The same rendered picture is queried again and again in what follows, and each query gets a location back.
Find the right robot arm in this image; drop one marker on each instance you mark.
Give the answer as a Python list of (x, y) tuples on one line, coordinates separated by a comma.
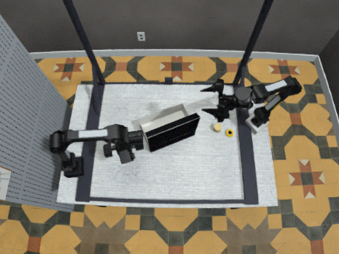
[(111, 134)]

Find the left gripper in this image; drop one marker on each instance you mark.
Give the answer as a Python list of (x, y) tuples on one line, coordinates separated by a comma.
[(219, 88)]

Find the tan round tin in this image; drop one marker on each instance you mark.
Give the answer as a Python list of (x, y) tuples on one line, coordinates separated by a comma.
[(217, 127)]

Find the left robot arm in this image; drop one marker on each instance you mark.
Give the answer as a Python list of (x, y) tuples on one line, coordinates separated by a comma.
[(259, 94)]

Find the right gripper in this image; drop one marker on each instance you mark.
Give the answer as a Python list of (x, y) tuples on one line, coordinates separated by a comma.
[(107, 148)]

